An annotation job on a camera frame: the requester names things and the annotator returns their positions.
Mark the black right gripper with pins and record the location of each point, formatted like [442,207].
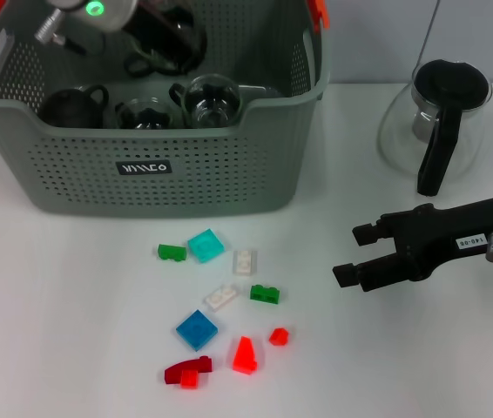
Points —
[438,235]

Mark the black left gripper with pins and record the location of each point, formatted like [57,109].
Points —
[164,13]

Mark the glass teacup black holder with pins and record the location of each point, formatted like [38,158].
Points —
[172,56]
[211,104]
[142,119]

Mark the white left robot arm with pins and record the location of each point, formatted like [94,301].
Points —
[111,13]

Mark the grey perforated storage bin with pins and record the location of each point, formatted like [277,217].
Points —
[98,143]

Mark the green toy brick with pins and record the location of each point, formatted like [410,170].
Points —
[171,251]
[265,295]

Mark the small red toy brick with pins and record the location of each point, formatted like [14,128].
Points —
[279,337]

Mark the white toy plate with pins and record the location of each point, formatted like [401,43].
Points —
[220,298]
[245,262]

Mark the dark clay teapot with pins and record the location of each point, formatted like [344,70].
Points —
[70,109]

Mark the red-orange slope brick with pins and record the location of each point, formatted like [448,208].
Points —
[245,357]

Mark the clear cyan toy tile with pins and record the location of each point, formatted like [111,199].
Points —
[206,246]

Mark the blue toy tile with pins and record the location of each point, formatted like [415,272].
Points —
[196,331]

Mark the dark red arch brick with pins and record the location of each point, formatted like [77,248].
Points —
[174,373]

